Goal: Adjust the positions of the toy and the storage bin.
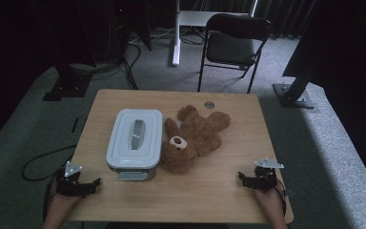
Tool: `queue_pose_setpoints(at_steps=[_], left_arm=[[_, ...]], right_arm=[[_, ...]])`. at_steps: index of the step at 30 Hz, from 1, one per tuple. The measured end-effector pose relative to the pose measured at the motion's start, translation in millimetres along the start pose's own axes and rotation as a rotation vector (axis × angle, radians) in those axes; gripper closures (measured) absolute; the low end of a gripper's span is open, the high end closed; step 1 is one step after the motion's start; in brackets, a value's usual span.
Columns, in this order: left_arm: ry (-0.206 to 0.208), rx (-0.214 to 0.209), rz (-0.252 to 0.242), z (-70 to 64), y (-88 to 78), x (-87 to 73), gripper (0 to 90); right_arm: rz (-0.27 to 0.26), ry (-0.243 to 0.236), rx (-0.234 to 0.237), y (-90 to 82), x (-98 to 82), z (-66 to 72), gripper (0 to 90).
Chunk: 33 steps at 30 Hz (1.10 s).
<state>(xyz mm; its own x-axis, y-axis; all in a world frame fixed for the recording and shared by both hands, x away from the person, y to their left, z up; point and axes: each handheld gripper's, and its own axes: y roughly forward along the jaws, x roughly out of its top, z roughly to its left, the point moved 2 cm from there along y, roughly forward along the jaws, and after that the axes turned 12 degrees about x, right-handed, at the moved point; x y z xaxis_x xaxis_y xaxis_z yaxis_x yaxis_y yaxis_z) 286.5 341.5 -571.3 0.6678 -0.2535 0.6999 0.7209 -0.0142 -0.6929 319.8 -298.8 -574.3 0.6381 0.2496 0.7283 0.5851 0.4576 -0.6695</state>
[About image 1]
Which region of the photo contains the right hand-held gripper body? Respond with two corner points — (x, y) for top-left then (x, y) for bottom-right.
(253, 157), (285, 195)

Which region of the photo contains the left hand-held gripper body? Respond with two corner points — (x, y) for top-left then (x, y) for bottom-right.
(55, 160), (88, 198)

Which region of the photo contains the clear brown storage box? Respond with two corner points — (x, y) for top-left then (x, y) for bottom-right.
(108, 163), (160, 182)

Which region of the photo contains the grey box lid with handle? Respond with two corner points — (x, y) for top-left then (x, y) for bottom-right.
(106, 108), (164, 170)

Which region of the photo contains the brown teddy bear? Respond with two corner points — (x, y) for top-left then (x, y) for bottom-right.
(160, 104), (232, 175)

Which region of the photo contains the person's left hand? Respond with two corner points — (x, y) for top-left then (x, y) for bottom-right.
(50, 192), (82, 213)

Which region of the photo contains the person's right hand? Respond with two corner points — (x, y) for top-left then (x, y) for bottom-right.
(254, 189), (287, 218)

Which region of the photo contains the black metal stand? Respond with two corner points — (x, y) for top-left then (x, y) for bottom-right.
(28, 0), (93, 102)
(272, 47), (316, 110)

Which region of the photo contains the black folding chair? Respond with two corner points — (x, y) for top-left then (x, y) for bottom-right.
(197, 12), (273, 94)

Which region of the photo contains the black computer tower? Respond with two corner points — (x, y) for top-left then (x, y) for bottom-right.
(110, 0), (132, 61)

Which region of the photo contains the dark curtain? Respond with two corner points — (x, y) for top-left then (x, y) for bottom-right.
(256, 0), (319, 40)

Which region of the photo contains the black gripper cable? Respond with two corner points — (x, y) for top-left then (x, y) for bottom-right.
(274, 177), (289, 218)

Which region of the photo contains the black cable loop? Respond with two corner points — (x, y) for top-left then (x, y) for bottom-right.
(21, 144), (78, 183)

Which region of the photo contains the bundle of black floor cables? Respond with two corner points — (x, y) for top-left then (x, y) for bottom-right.
(91, 39), (142, 91)

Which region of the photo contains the white desk frame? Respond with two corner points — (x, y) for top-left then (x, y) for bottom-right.
(171, 0), (259, 67)

